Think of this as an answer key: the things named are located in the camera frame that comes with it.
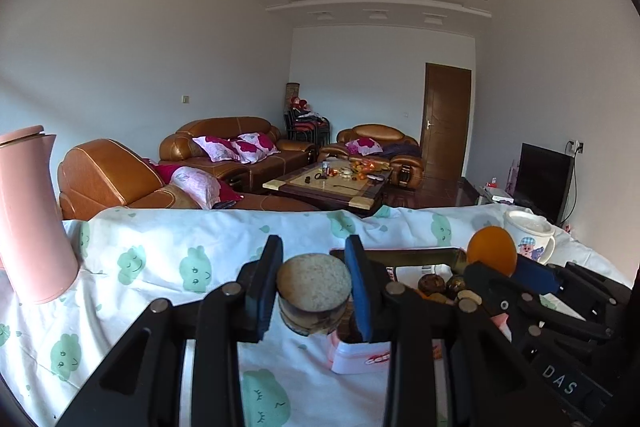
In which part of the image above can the white magenta flowered pillow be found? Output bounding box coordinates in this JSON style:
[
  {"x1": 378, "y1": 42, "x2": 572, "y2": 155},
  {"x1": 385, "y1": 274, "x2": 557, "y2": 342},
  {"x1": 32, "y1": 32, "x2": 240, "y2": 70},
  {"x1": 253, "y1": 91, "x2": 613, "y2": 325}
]
[
  {"x1": 236, "y1": 133, "x2": 279, "y2": 156},
  {"x1": 192, "y1": 136, "x2": 242, "y2": 164},
  {"x1": 346, "y1": 138, "x2": 383, "y2": 156}
]

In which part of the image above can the brown leather long sofa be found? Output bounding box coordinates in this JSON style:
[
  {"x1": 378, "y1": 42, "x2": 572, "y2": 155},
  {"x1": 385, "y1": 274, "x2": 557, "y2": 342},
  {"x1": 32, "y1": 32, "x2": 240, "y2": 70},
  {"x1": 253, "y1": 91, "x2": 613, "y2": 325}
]
[{"x1": 159, "y1": 117, "x2": 319, "y2": 190}]

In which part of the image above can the orange tangerine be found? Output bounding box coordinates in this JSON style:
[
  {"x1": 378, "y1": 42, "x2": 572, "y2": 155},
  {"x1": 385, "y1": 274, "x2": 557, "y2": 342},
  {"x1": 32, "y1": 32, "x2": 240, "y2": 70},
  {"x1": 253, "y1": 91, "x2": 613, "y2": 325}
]
[{"x1": 466, "y1": 227, "x2": 517, "y2": 279}]

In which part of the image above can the light pink pillow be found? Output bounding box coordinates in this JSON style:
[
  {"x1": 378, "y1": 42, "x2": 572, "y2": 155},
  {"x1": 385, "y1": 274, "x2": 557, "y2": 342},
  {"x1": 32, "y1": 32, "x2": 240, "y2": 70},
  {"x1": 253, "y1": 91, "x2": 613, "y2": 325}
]
[{"x1": 170, "y1": 166, "x2": 222, "y2": 209}]

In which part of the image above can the black power cable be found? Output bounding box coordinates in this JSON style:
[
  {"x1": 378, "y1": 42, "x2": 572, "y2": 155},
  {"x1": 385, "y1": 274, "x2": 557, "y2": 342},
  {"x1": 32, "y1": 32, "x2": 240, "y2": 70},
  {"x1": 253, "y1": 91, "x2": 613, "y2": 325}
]
[{"x1": 564, "y1": 152, "x2": 580, "y2": 229}]

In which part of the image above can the pile of tangerines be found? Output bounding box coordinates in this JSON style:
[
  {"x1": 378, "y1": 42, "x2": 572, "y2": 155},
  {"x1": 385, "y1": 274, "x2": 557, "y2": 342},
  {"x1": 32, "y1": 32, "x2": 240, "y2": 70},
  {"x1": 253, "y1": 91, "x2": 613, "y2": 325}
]
[{"x1": 350, "y1": 159, "x2": 392, "y2": 180}]

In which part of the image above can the black television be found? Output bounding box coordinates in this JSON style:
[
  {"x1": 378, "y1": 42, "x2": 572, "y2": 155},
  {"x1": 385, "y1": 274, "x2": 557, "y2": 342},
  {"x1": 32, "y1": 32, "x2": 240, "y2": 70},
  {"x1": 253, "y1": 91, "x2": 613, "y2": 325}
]
[{"x1": 514, "y1": 143, "x2": 575, "y2": 225}]

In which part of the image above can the white pig print cup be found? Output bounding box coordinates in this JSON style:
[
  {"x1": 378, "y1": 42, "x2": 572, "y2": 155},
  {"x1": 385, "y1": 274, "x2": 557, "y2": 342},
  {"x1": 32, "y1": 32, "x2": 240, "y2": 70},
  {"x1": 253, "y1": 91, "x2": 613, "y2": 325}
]
[{"x1": 514, "y1": 227, "x2": 557, "y2": 264}]

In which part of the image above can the stack of black chairs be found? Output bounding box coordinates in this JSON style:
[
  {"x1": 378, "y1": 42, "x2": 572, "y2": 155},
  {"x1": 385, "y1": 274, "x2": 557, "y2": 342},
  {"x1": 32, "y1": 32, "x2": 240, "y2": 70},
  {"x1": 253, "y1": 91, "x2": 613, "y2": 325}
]
[{"x1": 284, "y1": 109, "x2": 332, "y2": 146}]

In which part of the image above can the pink kettle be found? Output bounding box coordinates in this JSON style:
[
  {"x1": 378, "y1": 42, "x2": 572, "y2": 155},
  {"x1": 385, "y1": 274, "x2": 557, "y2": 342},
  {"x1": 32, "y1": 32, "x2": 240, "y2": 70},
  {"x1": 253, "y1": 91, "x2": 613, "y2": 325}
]
[{"x1": 0, "y1": 125, "x2": 80, "y2": 305}]

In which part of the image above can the dark television stand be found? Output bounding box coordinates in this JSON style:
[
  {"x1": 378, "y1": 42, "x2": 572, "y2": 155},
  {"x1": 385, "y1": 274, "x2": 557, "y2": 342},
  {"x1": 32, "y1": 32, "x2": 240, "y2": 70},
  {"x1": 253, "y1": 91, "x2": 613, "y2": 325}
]
[{"x1": 457, "y1": 177, "x2": 518, "y2": 208}]

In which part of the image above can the brown wooden door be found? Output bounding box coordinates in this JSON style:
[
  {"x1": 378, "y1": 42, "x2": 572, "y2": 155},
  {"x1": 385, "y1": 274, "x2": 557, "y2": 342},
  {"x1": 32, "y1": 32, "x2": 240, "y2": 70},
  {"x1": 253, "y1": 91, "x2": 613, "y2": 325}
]
[{"x1": 420, "y1": 63, "x2": 473, "y2": 182}]

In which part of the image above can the wooden coffee table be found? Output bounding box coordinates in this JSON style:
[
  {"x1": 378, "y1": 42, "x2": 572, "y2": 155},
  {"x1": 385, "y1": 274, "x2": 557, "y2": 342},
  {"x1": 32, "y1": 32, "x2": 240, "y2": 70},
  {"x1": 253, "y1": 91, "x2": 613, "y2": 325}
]
[{"x1": 262, "y1": 159, "x2": 396, "y2": 215}]

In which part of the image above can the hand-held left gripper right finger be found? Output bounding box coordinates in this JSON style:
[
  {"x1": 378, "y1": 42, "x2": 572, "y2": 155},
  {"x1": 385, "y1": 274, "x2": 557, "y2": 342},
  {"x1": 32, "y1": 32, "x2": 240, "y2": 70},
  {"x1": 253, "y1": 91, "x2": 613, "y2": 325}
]
[{"x1": 345, "y1": 235, "x2": 546, "y2": 427}]

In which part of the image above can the dark glossy round pastry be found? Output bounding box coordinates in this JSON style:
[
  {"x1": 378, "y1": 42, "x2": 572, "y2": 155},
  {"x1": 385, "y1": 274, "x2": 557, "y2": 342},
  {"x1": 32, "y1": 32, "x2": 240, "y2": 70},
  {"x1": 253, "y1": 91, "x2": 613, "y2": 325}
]
[{"x1": 419, "y1": 274, "x2": 447, "y2": 299}]

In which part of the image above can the gold metal tray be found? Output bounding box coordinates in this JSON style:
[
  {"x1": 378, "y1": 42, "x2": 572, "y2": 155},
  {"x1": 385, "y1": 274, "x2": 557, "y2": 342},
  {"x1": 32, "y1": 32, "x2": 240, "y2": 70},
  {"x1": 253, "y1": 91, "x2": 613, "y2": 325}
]
[{"x1": 330, "y1": 247, "x2": 471, "y2": 308}]

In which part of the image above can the purple blanket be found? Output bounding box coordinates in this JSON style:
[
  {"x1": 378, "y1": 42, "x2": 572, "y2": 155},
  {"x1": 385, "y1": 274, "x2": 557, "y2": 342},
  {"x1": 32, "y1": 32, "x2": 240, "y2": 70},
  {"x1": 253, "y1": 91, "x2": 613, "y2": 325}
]
[{"x1": 380, "y1": 142, "x2": 422, "y2": 158}]

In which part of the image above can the pink white plastic box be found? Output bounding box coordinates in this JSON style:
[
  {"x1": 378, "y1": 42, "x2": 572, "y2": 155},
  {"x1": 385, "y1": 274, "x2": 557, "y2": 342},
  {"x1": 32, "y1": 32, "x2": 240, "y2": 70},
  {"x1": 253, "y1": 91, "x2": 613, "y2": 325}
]
[{"x1": 327, "y1": 313, "x2": 511, "y2": 376}]

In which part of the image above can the white flat box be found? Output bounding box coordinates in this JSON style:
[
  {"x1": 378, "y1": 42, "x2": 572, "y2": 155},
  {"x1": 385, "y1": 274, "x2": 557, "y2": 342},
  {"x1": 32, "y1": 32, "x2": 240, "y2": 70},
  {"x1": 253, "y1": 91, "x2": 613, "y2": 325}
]
[{"x1": 482, "y1": 187, "x2": 516, "y2": 204}]

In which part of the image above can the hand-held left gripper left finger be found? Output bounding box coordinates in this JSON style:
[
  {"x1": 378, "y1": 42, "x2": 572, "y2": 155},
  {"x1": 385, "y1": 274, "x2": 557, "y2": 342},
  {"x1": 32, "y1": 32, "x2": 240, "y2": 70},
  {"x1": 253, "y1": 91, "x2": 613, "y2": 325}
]
[{"x1": 55, "y1": 235, "x2": 283, "y2": 427}]

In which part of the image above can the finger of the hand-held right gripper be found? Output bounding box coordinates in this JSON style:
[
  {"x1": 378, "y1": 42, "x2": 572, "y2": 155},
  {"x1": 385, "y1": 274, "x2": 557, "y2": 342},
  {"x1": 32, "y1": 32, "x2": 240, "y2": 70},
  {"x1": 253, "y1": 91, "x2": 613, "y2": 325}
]
[
  {"x1": 462, "y1": 259, "x2": 607, "y2": 344},
  {"x1": 515, "y1": 254, "x2": 632, "y2": 309}
]

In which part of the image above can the brown leather armchair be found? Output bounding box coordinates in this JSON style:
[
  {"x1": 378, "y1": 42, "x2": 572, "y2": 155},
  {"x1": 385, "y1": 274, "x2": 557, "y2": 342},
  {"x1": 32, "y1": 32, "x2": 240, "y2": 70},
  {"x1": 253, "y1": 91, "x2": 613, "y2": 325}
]
[{"x1": 319, "y1": 124, "x2": 426, "y2": 190}]

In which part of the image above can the white green cloud tablecloth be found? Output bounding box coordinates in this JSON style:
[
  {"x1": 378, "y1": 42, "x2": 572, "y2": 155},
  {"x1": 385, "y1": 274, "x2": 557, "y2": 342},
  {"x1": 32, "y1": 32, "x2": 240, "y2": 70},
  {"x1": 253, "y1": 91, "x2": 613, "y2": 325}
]
[{"x1": 0, "y1": 204, "x2": 633, "y2": 427}]

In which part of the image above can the brown leather chaise sofa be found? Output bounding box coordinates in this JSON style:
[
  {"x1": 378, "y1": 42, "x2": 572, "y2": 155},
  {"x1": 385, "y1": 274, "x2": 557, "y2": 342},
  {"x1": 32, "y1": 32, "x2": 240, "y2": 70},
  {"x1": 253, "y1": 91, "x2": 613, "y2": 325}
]
[{"x1": 57, "y1": 139, "x2": 321, "y2": 222}]

